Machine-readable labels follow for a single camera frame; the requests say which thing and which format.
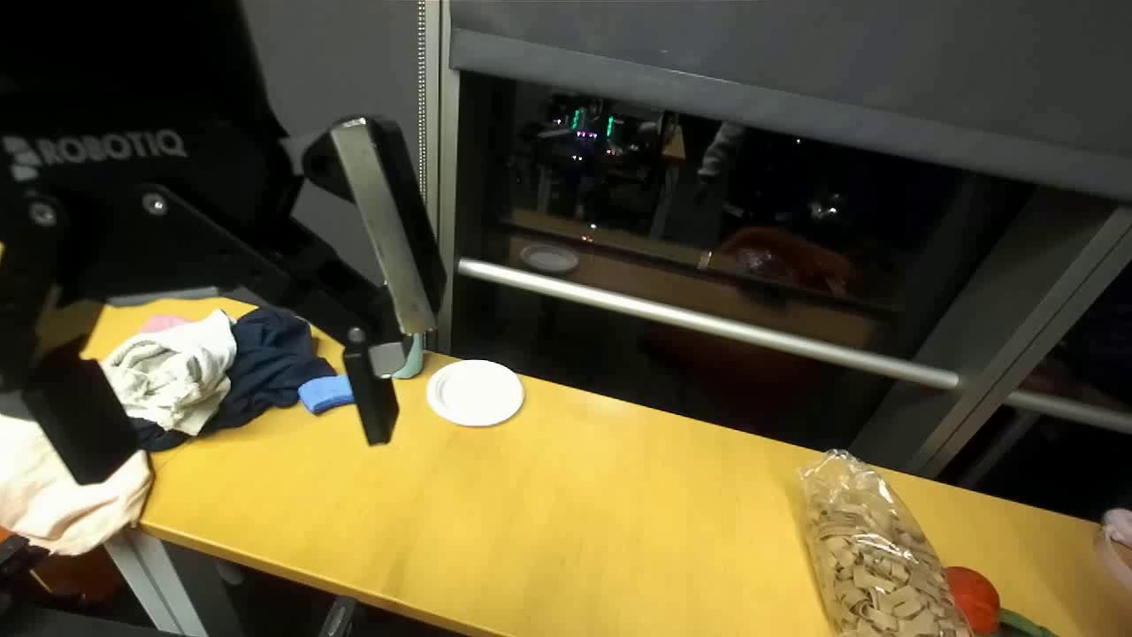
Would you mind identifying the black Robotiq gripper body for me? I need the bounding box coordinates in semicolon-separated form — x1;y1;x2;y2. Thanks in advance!
0;0;304;244

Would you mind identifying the white tea towel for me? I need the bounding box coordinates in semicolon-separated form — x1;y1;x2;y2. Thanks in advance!
97;308;245;439

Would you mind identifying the white paper plate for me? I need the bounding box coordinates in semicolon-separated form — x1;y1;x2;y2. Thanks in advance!
425;356;525;432

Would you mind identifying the cream cloth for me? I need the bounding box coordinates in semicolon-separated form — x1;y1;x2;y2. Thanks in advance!
0;410;155;559

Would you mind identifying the navy blue cloth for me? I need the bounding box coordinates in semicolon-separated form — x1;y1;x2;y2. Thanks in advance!
127;305;338;455

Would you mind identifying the small blue cloth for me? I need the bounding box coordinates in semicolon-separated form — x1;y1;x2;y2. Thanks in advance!
293;370;359;418

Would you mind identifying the grey table leg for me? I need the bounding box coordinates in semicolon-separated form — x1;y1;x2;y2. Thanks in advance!
102;528;212;637

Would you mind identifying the grey roller blind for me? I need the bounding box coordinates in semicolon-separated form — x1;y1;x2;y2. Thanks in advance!
449;0;1132;200

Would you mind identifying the red tomato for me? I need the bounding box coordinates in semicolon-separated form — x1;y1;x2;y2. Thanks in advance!
942;561;1005;637

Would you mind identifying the green vegetable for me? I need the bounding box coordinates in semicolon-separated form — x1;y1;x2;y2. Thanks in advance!
998;607;1058;637

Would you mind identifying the pale pink object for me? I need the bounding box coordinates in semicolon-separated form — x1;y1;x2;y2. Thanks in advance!
1093;504;1132;593

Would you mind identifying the grey vertical window frame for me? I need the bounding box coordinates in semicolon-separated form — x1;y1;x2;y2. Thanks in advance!
413;0;465;349

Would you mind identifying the long silver window rail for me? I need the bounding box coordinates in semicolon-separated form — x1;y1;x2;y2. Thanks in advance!
457;254;964;393

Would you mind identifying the grey slanted window post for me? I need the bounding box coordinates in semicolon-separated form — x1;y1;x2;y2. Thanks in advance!
853;191;1132;477

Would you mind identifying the short silver window rail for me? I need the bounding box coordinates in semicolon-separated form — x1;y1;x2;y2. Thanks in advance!
1005;386;1132;439

